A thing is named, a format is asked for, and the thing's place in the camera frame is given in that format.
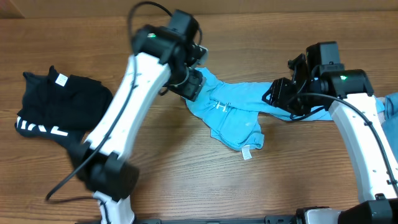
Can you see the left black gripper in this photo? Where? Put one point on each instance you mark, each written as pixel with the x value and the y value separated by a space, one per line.
pixel 191 90

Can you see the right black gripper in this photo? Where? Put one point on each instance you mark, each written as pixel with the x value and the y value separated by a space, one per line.
pixel 278 93

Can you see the light blue printed t-shirt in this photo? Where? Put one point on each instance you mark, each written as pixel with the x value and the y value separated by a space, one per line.
pixel 231 111

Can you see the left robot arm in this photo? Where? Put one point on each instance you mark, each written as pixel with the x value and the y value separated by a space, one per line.
pixel 162 57

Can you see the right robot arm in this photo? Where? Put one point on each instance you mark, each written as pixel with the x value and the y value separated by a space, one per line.
pixel 320 81

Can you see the blue denim garment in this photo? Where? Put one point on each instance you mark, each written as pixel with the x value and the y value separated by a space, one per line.
pixel 390 124

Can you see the black folded t-shirt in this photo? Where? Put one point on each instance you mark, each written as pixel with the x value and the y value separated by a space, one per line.
pixel 61 108

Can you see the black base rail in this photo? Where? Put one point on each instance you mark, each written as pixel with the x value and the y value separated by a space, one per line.
pixel 211 221

